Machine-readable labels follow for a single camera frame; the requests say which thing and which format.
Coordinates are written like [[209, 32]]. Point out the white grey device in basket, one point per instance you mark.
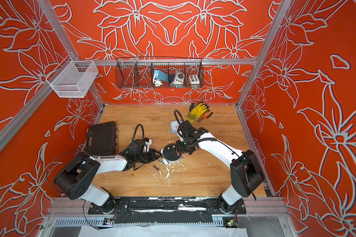
[[177, 79]]

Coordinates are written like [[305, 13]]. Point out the white button box in basket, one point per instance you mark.
[[194, 81]]

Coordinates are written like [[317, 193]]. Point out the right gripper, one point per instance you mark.
[[178, 143]]

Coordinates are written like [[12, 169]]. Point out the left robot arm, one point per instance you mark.
[[99, 156]]

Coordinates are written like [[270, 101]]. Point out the black wire wall basket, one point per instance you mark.
[[137, 72]]

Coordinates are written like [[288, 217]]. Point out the white twin-bell alarm clock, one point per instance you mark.
[[170, 154]]

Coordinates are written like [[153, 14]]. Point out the clear plastic wall bin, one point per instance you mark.
[[73, 81]]

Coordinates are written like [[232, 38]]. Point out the orange handled pliers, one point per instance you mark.
[[204, 116]]

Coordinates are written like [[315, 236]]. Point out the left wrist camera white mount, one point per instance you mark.
[[148, 142]]

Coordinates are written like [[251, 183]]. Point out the yellow work glove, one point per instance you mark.
[[196, 111]]

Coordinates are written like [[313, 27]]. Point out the black plastic tool case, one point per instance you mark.
[[101, 139]]

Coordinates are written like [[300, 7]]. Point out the light blue square alarm clock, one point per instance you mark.
[[174, 126]]

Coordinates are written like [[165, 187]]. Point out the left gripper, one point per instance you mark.
[[153, 155]]

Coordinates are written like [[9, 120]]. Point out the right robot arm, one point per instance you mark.
[[246, 173]]

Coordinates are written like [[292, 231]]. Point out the blue white item in basket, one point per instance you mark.
[[159, 77]]

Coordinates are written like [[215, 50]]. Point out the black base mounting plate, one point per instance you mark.
[[168, 210]]

